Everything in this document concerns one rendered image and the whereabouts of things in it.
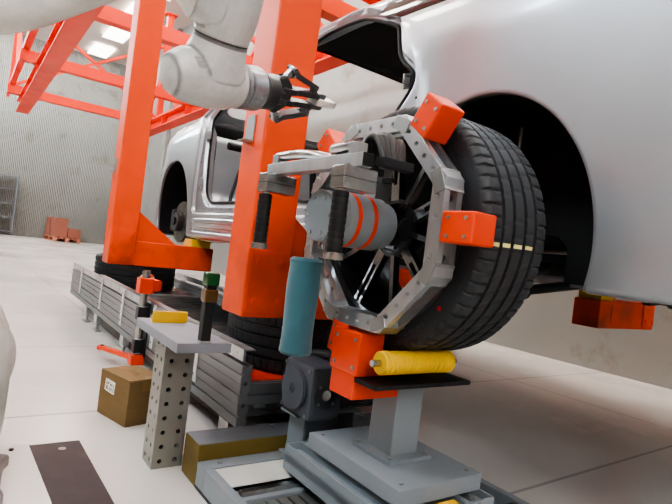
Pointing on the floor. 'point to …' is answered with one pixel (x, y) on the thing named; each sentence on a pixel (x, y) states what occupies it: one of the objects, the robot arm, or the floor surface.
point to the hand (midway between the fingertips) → (322, 101)
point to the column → (167, 407)
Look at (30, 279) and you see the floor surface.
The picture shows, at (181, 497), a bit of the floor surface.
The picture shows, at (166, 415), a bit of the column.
